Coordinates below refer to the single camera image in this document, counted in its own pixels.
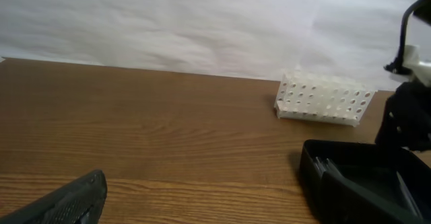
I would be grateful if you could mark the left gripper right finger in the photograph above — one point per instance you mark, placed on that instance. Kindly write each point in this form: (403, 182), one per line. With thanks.
(363, 207)

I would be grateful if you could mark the black tray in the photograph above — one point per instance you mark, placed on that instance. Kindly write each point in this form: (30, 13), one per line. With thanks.
(363, 150)

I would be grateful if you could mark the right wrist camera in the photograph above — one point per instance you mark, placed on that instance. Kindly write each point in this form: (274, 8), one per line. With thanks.
(421, 69)

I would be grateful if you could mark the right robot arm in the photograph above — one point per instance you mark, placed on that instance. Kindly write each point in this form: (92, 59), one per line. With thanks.
(425, 13)

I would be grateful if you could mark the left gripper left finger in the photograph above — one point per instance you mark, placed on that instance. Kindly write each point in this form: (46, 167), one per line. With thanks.
(67, 204)

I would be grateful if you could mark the white test tube rack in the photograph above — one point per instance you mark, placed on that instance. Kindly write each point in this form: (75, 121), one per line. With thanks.
(323, 99)

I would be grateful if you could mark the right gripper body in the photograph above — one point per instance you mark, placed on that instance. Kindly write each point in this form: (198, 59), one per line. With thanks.
(410, 116)

